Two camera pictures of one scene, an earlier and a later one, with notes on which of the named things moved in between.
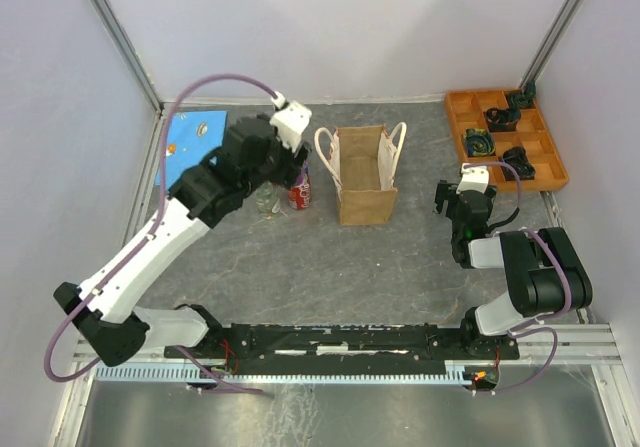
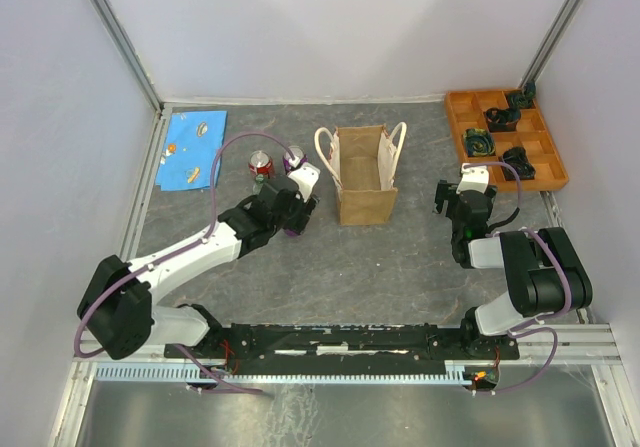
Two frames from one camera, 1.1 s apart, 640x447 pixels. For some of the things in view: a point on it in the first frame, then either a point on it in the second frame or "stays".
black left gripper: x=287 y=177 -> x=299 y=221
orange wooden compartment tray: x=513 y=145 stays
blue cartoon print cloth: x=190 y=135 stays
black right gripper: x=445 y=192 stays
